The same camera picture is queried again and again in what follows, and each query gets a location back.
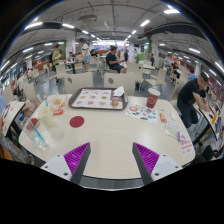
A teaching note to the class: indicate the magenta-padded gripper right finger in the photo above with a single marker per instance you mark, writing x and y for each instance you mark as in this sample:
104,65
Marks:
146,156

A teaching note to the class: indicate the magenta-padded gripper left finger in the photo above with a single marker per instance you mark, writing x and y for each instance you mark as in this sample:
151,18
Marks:
76,156

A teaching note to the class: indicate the clear blue-capped water bottle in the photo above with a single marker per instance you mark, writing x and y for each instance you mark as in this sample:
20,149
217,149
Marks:
33,135

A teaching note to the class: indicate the flat round red coaster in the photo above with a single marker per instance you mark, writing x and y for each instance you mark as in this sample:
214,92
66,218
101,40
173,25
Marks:
76,121

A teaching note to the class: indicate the white paper receipt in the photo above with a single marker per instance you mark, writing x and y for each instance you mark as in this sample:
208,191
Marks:
172,129

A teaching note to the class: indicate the small red sauce packet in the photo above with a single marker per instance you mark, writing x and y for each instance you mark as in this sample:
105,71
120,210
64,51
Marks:
162,117

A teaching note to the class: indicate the colourful printed flyer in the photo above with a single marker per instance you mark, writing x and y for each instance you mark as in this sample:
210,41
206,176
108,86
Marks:
141,113

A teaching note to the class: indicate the red ketchup packet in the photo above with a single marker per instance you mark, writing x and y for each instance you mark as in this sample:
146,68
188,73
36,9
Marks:
57,112

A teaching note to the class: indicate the cream plastic cup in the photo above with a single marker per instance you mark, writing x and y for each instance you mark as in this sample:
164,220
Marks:
46,116

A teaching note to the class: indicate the clear bag of fries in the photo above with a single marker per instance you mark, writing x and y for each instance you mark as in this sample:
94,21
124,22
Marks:
57,101

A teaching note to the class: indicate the red paper cup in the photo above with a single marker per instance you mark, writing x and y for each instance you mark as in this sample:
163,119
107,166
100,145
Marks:
152,98

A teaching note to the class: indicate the dark food tray with liner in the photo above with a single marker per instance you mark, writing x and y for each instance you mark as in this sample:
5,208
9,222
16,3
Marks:
96,99

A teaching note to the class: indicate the fried pastry piece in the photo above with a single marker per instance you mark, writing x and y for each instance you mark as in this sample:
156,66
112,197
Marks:
115,103

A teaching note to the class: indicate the pink bag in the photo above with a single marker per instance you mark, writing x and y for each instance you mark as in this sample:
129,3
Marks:
29,108

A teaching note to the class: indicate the crumpled white napkin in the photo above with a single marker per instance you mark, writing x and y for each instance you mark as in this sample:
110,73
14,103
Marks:
119,90

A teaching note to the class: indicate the person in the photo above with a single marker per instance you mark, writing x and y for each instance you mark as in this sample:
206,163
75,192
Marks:
56,57
85,53
114,60
190,98

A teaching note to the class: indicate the cream chair with round hole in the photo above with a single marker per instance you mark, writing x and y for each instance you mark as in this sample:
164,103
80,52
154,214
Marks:
79,82
119,83

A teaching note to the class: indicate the cream side table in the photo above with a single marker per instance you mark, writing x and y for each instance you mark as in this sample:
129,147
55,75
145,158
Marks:
11,115

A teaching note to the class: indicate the cream chair holding bag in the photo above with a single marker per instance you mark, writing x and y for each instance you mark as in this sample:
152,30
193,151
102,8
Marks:
30,93

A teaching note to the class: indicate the ceiling air conditioner unit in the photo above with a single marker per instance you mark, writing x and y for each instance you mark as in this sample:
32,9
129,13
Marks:
88,18

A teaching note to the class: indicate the group of ceiling lights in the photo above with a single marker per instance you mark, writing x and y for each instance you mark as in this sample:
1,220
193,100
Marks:
171,11

